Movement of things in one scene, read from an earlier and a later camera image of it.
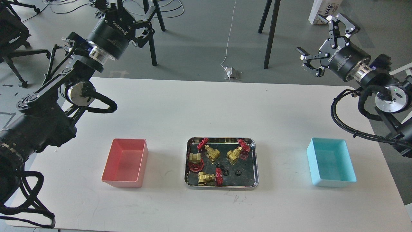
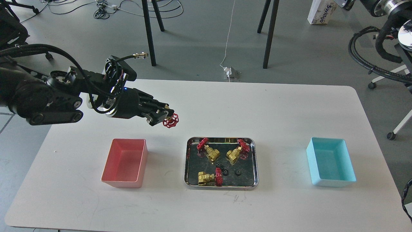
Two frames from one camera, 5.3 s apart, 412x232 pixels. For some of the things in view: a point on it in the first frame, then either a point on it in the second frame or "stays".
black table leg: (146, 8) stays
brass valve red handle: (205, 179) stays
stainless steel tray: (221, 163) stays
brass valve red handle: (213, 153) stays
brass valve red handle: (196, 164) -> (170, 121)
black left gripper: (111, 35) -> (127, 101)
